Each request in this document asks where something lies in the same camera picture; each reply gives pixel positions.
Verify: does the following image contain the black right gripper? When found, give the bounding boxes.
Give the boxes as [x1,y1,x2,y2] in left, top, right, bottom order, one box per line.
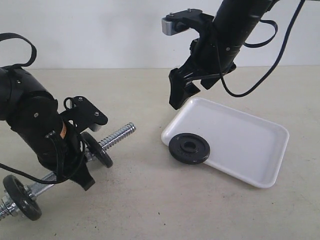
[168,38,237,110]

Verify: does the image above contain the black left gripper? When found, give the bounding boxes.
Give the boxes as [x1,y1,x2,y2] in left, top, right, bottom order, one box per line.
[41,130,95,191]

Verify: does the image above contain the chrome dumbbell bar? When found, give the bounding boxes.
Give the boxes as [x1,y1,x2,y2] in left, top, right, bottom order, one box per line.
[0,122,137,221]

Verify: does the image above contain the black weight plate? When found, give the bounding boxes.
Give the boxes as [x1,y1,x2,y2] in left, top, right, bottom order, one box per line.
[81,131,113,168]
[168,132,211,165]
[2,174,42,221]

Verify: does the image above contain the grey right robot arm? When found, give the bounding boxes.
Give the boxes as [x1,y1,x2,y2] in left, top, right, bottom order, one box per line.
[161,0,272,110]

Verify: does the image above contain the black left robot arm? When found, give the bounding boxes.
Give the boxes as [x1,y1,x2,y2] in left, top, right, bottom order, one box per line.
[0,68,95,191]

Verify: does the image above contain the chrome spin-lock collar nut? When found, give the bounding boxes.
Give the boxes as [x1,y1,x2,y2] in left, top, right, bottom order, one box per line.
[0,195,27,220]

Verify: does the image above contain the white plastic tray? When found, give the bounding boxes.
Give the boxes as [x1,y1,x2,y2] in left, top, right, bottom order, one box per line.
[161,97,290,189]

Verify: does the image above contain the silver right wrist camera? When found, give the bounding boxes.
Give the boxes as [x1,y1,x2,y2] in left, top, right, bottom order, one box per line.
[161,8,215,36]

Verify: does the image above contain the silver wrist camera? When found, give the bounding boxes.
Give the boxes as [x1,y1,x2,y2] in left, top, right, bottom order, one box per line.
[60,95,108,133]
[161,8,215,36]

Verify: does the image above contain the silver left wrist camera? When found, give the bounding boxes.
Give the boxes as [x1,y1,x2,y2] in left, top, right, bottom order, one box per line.
[60,95,108,133]

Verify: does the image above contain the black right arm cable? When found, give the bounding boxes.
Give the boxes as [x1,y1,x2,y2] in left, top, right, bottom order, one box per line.
[199,0,307,97]

